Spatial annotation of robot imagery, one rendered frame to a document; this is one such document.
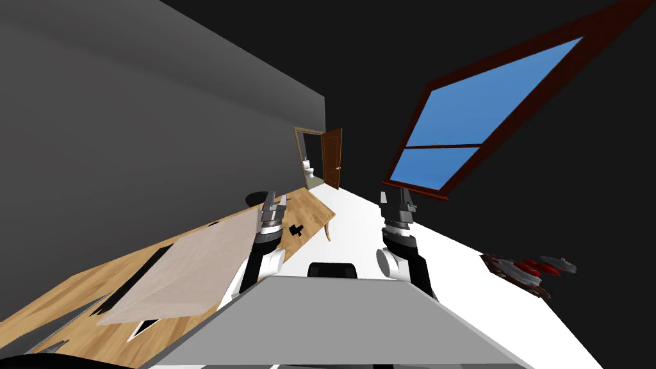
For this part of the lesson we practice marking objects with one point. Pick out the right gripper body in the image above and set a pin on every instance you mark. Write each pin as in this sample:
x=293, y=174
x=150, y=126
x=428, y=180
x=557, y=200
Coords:
x=398, y=212

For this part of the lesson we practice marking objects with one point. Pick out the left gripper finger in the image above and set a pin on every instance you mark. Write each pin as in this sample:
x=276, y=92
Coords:
x=281, y=201
x=269, y=200

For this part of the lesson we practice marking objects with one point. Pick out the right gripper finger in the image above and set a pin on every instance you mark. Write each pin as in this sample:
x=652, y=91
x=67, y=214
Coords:
x=405, y=197
x=384, y=198

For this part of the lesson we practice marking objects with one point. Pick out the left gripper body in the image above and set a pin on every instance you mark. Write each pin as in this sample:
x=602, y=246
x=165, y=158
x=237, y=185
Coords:
x=272, y=214

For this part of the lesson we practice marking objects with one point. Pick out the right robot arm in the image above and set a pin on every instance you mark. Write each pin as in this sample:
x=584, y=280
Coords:
x=410, y=256

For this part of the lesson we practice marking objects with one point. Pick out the black round chair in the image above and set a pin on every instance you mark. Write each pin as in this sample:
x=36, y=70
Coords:
x=255, y=198

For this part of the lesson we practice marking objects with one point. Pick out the light wooden table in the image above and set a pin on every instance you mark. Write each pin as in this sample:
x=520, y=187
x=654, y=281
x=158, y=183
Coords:
x=307, y=210

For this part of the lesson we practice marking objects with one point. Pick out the small black object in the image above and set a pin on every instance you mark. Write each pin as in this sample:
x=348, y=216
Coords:
x=296, y=230

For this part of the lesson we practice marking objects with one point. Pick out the white toilet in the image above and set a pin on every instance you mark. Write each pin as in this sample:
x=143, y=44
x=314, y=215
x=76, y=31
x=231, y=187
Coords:
x=308, y=168

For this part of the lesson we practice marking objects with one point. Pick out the brown door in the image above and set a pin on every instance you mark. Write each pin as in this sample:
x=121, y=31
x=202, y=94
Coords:
x=332, y=156

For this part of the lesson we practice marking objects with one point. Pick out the red-brown framed window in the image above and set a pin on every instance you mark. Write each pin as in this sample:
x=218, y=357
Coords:
x=461, y=128

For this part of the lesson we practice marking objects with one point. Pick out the pale wooden board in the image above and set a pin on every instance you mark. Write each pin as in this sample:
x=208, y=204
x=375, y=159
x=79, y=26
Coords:
x=195, y=271

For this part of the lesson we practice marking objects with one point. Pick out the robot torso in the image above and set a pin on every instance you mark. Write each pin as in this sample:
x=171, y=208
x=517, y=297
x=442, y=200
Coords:
x=333, y=323

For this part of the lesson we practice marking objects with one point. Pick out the brown shelf with red items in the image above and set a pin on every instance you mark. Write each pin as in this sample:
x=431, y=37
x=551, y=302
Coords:
x=528, y=271

